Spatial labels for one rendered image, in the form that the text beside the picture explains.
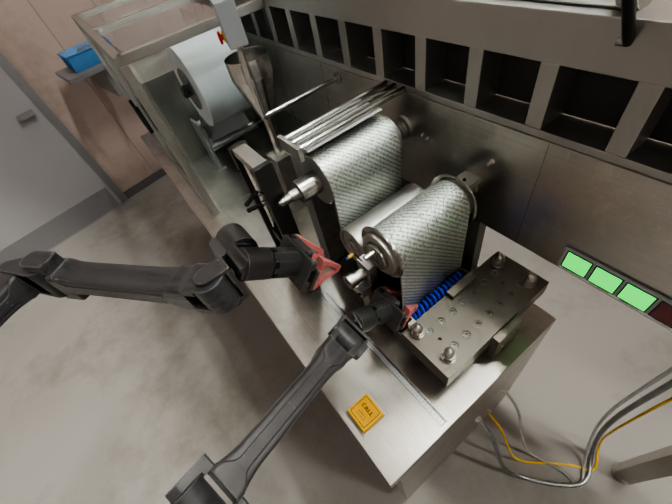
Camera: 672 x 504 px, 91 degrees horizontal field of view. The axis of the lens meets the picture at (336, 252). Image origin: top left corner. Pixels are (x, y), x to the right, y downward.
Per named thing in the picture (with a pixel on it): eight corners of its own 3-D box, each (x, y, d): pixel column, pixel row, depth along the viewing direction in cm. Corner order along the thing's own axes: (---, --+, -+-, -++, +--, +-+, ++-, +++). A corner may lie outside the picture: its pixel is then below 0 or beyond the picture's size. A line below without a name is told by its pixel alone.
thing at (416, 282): (402, 313, 94) (400, 276, 80) (459, 266, 100) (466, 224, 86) (403, 315, 93) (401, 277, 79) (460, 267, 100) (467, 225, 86)
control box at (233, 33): (221, 46, 88) (202, 0, 81) (244, 38, 89) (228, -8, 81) (224, 53, 84) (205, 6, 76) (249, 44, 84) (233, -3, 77)
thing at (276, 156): (278, 204, 154) (225, 78, 111) (302, 188, 158) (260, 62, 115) (294, 218, 146) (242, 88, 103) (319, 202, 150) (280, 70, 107)
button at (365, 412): (348, 412, 91) (346, 409, 89) (367, 395, 93) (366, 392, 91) (364, 434, 87) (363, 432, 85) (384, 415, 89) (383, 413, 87)
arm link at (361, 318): (363, 330, 74) (350, 308, 76) (349, 342, 79) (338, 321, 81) (384, 320, 78) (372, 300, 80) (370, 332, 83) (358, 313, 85)
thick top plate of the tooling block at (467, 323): (402, 342, 94) (401, 332, 89) (494, 262, 105) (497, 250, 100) (446, 386, 84) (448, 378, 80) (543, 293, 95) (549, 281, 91)
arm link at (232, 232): (223, 317, 56) (196, 288, 50) (199, 279, 63) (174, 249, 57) (281, 276, 60) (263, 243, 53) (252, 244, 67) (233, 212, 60)
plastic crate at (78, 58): (109, 51, 269) (99, 35, 260) (119, 54, 256) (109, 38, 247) (67, 69, 256) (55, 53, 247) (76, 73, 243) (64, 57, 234)
